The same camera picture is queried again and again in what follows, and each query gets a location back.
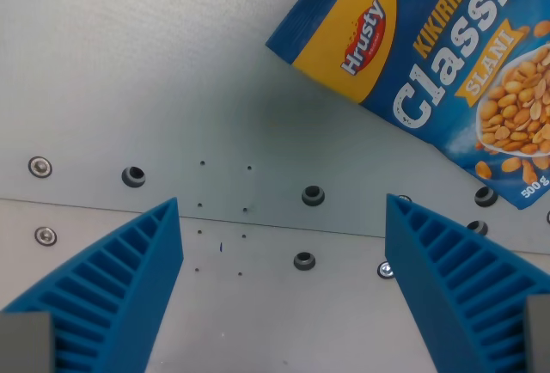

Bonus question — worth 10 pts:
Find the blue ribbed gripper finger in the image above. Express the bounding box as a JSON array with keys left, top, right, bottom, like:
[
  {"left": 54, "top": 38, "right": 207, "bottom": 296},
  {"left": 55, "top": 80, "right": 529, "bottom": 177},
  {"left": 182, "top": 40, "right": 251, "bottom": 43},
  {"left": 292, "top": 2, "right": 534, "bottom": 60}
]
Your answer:
[
  {"left": 384, "top": 193, "right": 550, "bottom": 373},
  {"left": 0, "top": 196, "right": 185, "bottom": 373}
]

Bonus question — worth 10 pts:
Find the grey rubber grommet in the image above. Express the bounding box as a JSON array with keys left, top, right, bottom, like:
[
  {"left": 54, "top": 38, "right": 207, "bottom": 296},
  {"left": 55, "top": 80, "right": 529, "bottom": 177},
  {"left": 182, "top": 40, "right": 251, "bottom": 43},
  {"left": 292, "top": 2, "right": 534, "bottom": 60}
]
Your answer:
[
  {"left": 121, "top": 166, "right": 147, "bottom": 188},
  {"left": 301, "top": 184, "right": 327, "bottom": 207},
  {"left": 293, "top": 251, "right": 316, "bottom": 272}
]

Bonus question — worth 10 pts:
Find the blue peanut snack bag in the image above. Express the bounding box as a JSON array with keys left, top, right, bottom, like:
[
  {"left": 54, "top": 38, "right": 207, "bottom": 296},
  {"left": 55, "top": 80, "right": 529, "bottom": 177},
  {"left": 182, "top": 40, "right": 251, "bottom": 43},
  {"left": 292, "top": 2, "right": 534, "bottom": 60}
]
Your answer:
[{"left": 265, "top": 0, "right": 550, "bottom": 211}]

